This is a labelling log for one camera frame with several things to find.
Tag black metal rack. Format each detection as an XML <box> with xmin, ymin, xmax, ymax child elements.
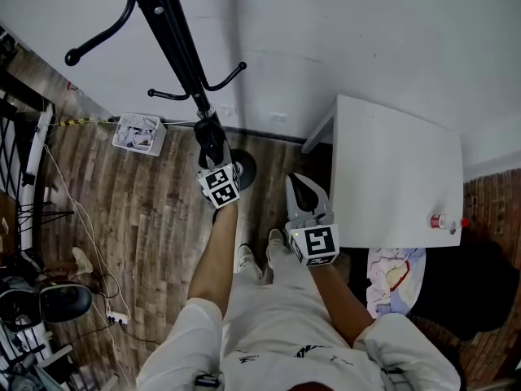
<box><xmin>0</xmin><ymin>71</ymin><xmax>75</xmax><ymax>260</ymax></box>

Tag white metal post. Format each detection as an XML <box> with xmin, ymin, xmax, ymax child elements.
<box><xmin>21</xmin><ymin>103</ymin><xmax>56</xmax><ymax>253</ymax></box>

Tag beige slipper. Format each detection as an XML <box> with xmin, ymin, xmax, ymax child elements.
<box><xmin>72</xmin><ymin>247</ymin><xmax>95</xmax><ymax>276</ymax></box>

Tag person's light grey trousers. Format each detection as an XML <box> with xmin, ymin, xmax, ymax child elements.
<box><xmin>221</xmin><ymin>249</ymin><xmax>356</xmax><ymax>360</ymax></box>

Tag person's white left shoe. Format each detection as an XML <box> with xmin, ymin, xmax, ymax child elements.
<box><xmin>236</xmin><ymin>244</ymin><xmax>264</xmax><ymax>283</ymax></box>

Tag black office chair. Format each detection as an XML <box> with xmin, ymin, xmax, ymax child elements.
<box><xmin>406</xmin><ymin>237</ymin><xmax>516</xmax><ymax>342</ymax></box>

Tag black round padded seat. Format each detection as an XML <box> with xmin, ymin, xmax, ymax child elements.
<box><xmin>37</xmin><ymin>283</ymin><xmax>93</xmax><ymax>325</ymax></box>

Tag yellow black striped cable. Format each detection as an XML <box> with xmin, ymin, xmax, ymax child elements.
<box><xmin>56</xmin><ymin>116</ymin><xmax>115</xmax><ymax>128</ymax></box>

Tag white table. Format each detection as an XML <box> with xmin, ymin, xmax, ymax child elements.
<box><xmin>300</xmin><ymin>93</ymin><xmax>466</xmax><ymax>249</ymax></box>

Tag person's right forearm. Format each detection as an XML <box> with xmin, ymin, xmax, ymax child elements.
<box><xmin>308</xmin><ymin>260</ymin><xmax>376</xmax><ymax>349</ymax></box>

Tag white bin with paper scraps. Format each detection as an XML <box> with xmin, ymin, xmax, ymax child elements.
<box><xmin>111</xmin><ymin>112</ymin><xmax>168</xmax><ymax>158</ymax></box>

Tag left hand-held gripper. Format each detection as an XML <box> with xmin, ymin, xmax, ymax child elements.
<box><xmin>197</xmin><ymin>147</ymin><xmax>245</xmax><ymax>211</ymax></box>

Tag person's white shoe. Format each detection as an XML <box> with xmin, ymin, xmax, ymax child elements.
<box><xmin>265</xmin><ymin>228</ymin><xmax>287</xmax><ymax>266</ymax></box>
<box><xmin>236</xmin><ymin>244</ymin><xmax>264</xmax><ymax>283</ymax></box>

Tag grey metal shelf unit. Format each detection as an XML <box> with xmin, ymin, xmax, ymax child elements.
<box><xmin>0</xmin><ymin>323</ymin><xmax>120</xmax><ymax>391</ymax></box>

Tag black coat rack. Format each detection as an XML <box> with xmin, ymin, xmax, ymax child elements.
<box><xmin>63</xmin><ymin>0</ymin><xmax>265</xmax><ymax>190</ymax></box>

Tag person's white right shoe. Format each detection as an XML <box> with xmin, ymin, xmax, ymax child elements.
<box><xmin>265</xmin><ymin>228</ymin><xmax>287</xmax><ymax>266</ymax></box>

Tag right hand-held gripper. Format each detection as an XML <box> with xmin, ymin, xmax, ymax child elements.
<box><xmin>283</xmin><ymin>173</ymin><xmax>341</xmax><ymax>268</ymax></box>

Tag pale crumpled cloth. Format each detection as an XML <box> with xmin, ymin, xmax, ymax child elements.
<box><xmin>366</xmin><ymin>247</ymin><xmax>427</xmax><ymax>322</ymax></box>

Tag clear bottle with red cap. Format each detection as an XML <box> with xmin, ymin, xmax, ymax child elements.
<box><xmin>430</xmin><ymin>213</ymin><xmax>471</xmax><ymax>232</ymax></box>

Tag white cable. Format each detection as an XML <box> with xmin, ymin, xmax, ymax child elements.
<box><xmin>42</xmin><ymin>143</ymin><xmax>136</xmax><ymax>387</ymax></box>

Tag person's white t-shirt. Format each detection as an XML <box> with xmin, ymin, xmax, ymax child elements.
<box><xmin>135</xmin><ymin>298</ymin><xmax>462</xmax><ymax>391</ymax></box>

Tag person's left forearm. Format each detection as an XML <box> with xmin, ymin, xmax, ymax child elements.
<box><xmin>187</xmin><ymin>203</ymin><xmax>239</xmax><ymax>318</ymax></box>

